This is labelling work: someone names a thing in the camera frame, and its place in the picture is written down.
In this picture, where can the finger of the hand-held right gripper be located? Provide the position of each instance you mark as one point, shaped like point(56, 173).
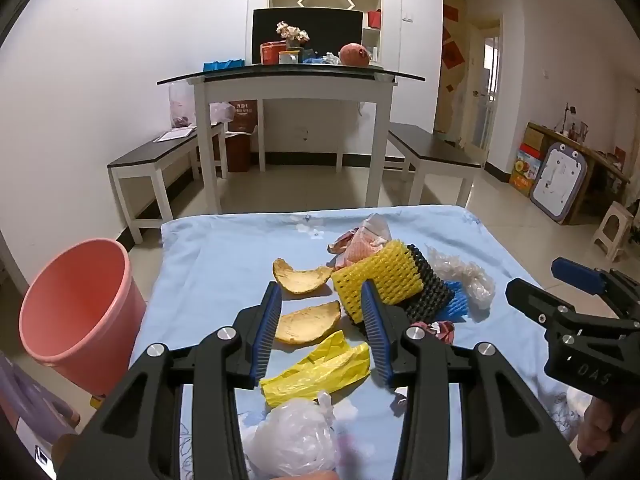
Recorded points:
point(580, 275)
point(530, 297)

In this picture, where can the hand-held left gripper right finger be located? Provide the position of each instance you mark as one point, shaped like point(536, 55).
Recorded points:
point(375, 330)

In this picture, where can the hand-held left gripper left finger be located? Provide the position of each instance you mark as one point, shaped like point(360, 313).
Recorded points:
point(267, 330)

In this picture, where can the yellow fruit peel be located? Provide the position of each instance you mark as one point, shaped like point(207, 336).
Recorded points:
point(300, 280)
point(305, 325)

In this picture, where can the yellow foam fruit net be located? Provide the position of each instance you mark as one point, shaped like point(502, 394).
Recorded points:
point(380, 270)

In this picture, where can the yellow plastic bag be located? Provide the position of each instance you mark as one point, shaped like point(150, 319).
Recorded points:
point(310, 375)

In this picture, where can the small patterned candy wrapper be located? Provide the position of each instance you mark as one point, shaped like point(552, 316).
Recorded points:
point(440, 330)

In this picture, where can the black foam fruit net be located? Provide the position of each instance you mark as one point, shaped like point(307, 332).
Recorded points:
point(430, 290)

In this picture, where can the clear plastic wrap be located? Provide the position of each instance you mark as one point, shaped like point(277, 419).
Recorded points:
point(465, 270)

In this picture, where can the blue foam fruit net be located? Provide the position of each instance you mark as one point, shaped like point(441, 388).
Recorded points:
point(456, 300)

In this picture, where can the pink clear plastic bag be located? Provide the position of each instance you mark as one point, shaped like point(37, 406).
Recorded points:
point(370, 240)

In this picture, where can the red foil wrapper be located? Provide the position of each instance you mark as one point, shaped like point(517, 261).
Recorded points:
point(342, 242)

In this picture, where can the pink plastic bucket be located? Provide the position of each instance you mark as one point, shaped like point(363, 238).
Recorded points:
point(75, 340)

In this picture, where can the person's right hand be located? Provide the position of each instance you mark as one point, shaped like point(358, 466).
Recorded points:
point(597, 425)

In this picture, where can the white plastic stool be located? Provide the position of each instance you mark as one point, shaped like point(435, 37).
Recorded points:
point(615, 225)

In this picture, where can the light blue floral cloth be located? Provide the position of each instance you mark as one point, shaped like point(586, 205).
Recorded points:
point(225, 250)

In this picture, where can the purple framed drawing board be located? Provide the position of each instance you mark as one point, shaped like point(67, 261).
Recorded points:
point(557, 185)

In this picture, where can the wooden side desk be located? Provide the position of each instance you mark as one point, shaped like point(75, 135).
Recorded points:
point(600, 165)

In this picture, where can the colourful fruit carton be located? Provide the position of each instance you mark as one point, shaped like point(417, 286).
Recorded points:
point(524, 170)

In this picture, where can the brown cardboard box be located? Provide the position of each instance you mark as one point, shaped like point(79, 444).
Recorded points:
point(534, 137)

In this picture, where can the white bench dark top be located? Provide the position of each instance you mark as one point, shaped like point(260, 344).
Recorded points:
point(425, 145)
point(150, 152)

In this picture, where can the dark red paper bag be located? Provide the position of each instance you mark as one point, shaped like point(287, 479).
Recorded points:
point(242, 130)

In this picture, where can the white glass door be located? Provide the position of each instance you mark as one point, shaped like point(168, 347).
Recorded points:
point(482, 90)

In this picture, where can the white paper sheets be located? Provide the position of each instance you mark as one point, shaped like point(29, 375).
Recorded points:
point(176, 135)

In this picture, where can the small white plastic bag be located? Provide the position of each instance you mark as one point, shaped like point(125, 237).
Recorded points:
point(220, 112)

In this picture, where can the clear hanging plastic bag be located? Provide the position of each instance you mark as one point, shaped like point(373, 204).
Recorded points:
point(181, 105)

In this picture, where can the white dining table glass top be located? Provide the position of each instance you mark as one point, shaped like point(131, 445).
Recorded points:
point(300, 87)

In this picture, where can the purple plastic chair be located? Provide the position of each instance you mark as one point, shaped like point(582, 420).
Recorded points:
point(30, 400)

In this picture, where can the dark maroon appliance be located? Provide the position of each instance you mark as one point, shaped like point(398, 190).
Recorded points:
point(40, 455)

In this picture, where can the blue plastic packs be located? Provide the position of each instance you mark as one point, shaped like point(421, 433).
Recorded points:
point(222, 65)

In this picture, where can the white cup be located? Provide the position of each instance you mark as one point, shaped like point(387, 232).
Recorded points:
point(288, 57)

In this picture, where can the white crumpled tissue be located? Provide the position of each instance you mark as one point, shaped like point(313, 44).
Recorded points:
point(332, 58)

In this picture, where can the reddish round fruit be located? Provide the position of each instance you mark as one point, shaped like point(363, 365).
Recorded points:
point(355, 55)

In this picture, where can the blue plastic bag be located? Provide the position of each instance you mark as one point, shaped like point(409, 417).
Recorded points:
point(312, 57)

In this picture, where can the red tin box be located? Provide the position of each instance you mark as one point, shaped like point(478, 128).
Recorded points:
point(270, 52)

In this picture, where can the dried flower bouquet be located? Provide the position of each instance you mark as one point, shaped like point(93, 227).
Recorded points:
point(292, 35)

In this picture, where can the black flat screen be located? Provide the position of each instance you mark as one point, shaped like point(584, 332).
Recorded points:
point(330, 30)

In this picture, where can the red gift bag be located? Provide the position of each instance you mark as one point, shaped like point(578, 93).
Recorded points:
point(375, 19)

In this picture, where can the red paper wall decoration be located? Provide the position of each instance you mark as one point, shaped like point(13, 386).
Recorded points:
point(454, 12)
point(451, 55)

